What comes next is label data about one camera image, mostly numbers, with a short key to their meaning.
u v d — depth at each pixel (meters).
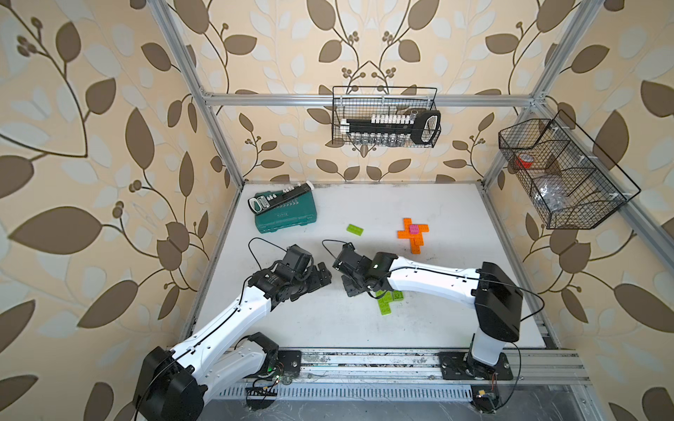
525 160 0.81
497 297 0.45
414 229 1.02
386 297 0.86
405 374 0.74
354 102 0.91
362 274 0.61
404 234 1.01
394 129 0.84
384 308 0.85
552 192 0.73
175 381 0.39
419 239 1.02
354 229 1.05
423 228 1.05
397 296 0.87
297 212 1.06
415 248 0.99
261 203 1.05
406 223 1.05
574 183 0.72
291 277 0.61
